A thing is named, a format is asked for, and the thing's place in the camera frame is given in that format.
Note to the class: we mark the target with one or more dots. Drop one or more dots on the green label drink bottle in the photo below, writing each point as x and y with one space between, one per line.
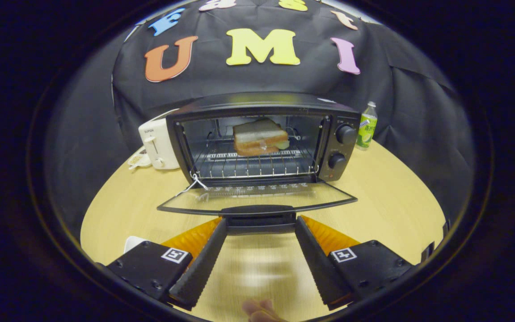
366 129

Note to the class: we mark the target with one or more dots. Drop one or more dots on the black toaster oven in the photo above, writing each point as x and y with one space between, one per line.
262 103

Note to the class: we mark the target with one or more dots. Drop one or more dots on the small snack packet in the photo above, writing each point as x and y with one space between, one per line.
139 160

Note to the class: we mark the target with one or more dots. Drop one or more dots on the white plate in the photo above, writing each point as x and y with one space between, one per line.
134 243

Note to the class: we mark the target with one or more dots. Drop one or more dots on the toast sandwich with lettuce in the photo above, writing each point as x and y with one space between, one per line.
257 134

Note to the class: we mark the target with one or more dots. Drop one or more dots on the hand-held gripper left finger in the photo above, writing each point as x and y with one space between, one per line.
204 264

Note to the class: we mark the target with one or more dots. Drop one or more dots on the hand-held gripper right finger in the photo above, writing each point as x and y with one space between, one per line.
318 264

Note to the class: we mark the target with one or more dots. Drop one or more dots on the white pop-up toaster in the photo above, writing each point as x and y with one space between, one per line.
157 143

